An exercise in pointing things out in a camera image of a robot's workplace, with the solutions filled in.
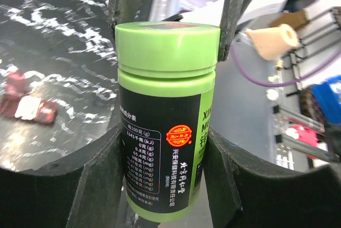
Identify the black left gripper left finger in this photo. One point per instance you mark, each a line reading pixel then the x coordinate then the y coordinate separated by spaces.
pixel 82 189

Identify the brown weekly pill organizer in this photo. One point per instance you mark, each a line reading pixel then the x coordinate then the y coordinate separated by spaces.
pixel 17 103

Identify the pink cloth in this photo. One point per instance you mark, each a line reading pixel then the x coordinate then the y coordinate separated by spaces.
pixel 302 134

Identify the blue plastic storage bin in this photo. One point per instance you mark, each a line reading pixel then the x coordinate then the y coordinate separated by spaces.
pixel 327 95

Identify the green lidded pill bottle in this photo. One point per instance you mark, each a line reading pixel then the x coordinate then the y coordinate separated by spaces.
pixel 166 75

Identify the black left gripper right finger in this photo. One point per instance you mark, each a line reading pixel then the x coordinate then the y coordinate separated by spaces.
pixel 247 191

